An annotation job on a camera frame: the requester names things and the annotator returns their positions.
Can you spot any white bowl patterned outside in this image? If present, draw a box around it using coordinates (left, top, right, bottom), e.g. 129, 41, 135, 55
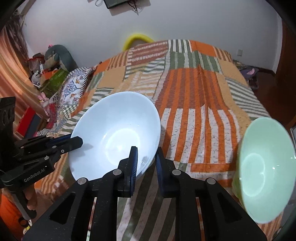
68, 91, 161, 180

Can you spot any light green bowl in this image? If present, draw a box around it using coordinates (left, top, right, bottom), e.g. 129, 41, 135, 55
232, 117, 295, 223

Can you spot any white plate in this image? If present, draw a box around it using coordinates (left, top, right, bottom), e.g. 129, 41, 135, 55
88, 197, 97, 231

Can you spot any person's left hand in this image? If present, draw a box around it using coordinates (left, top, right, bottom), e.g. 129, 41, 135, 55
24, 184, 38, 210

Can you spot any red box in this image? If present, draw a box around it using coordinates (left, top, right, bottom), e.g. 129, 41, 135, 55
16, 107, 36, 137

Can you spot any patterned pillow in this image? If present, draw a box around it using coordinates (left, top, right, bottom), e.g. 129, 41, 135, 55
35, 66, 97, 136

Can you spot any pink bunny toy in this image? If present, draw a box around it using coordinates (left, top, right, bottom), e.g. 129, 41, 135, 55
38, 92, 49, 116

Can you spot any green box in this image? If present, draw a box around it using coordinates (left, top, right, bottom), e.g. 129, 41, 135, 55
40, 69, 69, 98

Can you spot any orange striped curtain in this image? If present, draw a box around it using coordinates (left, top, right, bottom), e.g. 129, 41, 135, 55
1, 28, 46, 118

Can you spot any grey plush toy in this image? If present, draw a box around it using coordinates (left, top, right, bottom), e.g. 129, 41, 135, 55
44, 45, 78, 72

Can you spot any orange patchwork blanket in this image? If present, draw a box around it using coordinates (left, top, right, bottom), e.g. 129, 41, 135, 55
34, 39, 285, 241

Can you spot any black camera box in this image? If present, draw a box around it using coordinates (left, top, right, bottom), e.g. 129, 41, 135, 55
0, 96, 16, 149

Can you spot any yellow ring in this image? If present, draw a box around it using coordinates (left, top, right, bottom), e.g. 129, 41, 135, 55
122, 33, 155, 51

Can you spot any wall-mounted black screen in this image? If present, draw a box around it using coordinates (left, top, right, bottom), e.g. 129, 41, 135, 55
103, 0, 135, 9

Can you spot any wall socket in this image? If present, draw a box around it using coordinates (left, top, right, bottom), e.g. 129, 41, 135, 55
237, 49, 243, 56

